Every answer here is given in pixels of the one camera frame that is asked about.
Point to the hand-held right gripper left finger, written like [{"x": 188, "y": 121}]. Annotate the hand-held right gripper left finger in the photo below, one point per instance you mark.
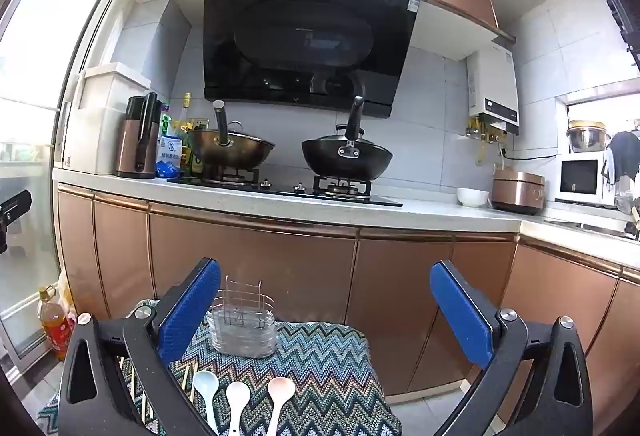
[{"x": 190, "y": 311}]

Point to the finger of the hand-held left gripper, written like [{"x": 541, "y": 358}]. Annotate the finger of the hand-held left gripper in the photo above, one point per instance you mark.
[{"x": 12, "y": 211}]

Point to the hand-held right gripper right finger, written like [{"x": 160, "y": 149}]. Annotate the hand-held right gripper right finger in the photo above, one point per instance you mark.
[{"x": 462, "y": 316}]

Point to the glass jar with sticks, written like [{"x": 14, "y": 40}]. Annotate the glass jar with sticks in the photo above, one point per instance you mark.
[{"x": 242, "y": 336}]

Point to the pale blue ceramic spoon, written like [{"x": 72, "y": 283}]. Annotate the pale blue ceramic spoon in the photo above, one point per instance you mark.
[{"x": 205, "y": 383}]

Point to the white ceramic spoon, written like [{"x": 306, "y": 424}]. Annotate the white ceramic spoon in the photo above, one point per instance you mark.
[{"x": 237, "y": 396}]

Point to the pale pink ceramic spoon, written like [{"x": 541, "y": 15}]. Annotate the pale pink ceramic spoon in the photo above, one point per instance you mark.
[{"x": 281, "y": 391}]

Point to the copper lower cabinet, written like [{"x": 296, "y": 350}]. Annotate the copper lower cabinet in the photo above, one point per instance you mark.
[{"x": 250, "y": 256}]

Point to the yellow plastic bag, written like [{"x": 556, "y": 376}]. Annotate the yellow plastic bag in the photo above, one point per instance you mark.
[{"x": 67, "y": 296}]

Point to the white bowl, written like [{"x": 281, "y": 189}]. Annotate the white bowl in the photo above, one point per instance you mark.
[{"x": 472, "y": 198}]

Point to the cooking oil bottle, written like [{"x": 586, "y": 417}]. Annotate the cooking oil bottle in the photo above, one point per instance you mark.
[{"x": 52, "y": 326}]

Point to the sliding glass door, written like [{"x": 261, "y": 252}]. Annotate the sliding glass door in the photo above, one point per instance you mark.
[{"x": 35, "y": 91}]

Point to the white pipe casing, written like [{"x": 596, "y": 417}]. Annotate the white pipe casing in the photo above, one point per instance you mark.
[{"x": 100, "y": 116}]

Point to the zigzag patterned cloth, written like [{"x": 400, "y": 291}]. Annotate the zigzag patterned cloth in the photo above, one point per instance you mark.
[{"x": 310, "y": 366}]

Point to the copper rice cooker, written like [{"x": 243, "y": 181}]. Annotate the copper rice cooker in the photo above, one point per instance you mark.
[{"x": 517, "y": 193}]

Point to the copper and black kettle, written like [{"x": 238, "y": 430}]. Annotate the copper and black kettle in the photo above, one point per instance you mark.
[{"x": 132, "y": 141}]

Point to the black gas stove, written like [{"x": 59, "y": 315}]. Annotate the black gas stove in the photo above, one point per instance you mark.
[{"x": 280, "y": 193}]

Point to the dark sauce bottle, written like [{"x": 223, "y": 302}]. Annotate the dark sauce bottle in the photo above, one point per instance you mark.
[{"x": 197, "y": 161}]

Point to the white and blue salt bag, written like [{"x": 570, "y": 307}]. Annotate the white and blue salt bag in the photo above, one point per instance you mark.
[{"x": 168, "y": 153}]

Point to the bronze wok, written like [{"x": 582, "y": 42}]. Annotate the bronze wok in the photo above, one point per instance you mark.
[{"x": 230, "y": 153}]

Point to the green bottle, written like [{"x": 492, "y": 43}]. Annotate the green bottle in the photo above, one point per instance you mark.
[{"x": 166, "y": 125}]

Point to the white microwave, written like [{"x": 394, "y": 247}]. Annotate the white microwave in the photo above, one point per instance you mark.
[{"x": 580, "y": 178}]

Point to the glass wok lid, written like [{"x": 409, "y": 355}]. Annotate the glass wok lid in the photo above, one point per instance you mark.
[{"x": 250, "y": 138}]

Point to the black wok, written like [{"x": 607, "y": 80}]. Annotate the black wok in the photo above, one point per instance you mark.
[{"x": 345, "y": 163}]

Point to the tall yellow-capped bottle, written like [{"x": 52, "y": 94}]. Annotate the tall yellow-capped bottle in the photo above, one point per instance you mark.
[{"x": 186, "y": 116}]

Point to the dark domed wok lid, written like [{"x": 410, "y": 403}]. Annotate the dark domed wok lid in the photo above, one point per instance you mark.
[{"x": 332, "y": 140}]

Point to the dark hanging garment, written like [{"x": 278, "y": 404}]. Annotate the dark hanging garment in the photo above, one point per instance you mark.
[{"x": 625, "y": 156}]

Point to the white water heater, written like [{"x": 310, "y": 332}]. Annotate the white water heater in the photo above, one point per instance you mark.
[{"x": 492, "y": 86}]

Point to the black range hood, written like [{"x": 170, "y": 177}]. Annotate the black range hood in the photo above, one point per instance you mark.
[{"x": 310, "y": 46}]

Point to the wall outlet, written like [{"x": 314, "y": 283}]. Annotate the wall outlet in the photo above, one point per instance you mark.
[{"x": 201, "y": 123}]

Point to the black wall rack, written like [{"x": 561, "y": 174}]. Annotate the black wall rack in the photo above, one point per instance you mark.
[{"x": 620, "y": 1}]

